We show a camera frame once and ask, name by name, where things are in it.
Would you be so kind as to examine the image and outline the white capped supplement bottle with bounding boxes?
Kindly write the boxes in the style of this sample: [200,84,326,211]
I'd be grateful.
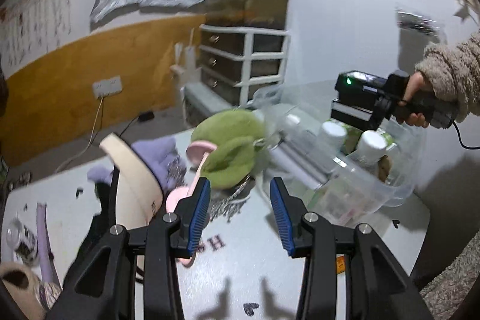
[349,130,387,172]

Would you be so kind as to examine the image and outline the fluffy beige sleeve forearm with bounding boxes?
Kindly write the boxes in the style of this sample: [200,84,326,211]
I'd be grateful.
[415,32,480,122]

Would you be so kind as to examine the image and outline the person's right hand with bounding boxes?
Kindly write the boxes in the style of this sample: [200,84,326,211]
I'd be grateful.
[396,71,433,128]

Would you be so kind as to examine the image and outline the pink bunny hand mirror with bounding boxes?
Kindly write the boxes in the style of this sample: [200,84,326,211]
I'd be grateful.
[164,139,219,267]

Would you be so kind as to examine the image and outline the beige black sun visor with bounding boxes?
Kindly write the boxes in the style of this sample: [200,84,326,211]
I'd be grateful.
[100,133,164,230]

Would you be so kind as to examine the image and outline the purple fluffy cloth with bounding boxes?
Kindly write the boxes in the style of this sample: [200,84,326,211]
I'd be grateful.
[86,136,189,193]

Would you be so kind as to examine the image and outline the clear plastic water bottle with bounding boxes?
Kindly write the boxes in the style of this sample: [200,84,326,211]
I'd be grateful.
[276,114,336,188]

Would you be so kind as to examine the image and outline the clear plastic storage bin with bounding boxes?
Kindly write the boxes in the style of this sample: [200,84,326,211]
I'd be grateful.
[251,80,425,226]

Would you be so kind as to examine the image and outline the orange hand cream tube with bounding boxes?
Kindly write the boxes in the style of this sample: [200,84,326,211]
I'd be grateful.
[336,255,346,274]

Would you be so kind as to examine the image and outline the green fluffy hat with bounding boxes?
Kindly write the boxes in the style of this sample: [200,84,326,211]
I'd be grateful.
[186,109,266,190]

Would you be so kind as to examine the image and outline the black winter glove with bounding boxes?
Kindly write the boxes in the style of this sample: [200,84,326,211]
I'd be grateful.
[74,169,122,268]

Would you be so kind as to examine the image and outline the white drawer shelf unit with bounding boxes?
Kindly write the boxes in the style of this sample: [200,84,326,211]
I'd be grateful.
[199,24,290,106]

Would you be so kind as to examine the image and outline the patterned fabric ball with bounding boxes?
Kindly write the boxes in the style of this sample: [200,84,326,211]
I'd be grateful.
[35,282,62,312]

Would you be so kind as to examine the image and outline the black white mug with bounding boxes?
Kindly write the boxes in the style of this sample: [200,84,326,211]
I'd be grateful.
[7,218,38,266]

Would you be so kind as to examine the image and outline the beige fluffy earmuffs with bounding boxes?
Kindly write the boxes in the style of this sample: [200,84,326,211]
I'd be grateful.
[0,262,46,320]

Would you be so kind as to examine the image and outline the fish tank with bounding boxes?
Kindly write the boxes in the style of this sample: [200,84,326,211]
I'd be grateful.
[205,0,289,30]

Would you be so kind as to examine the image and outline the silver beaded chain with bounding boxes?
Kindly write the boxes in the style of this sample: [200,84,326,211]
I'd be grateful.
[207,175,252,223]

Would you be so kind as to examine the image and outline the black gripper power cable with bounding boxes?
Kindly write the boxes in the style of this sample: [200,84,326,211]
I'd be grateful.
[451,120,480,151]

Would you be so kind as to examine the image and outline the white wall power strip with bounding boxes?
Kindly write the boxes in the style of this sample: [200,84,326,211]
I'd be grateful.
[92,76,123,99]

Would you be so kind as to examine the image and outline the purple fabric strap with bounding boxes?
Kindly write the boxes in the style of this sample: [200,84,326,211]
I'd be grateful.
[35,202,61,287]

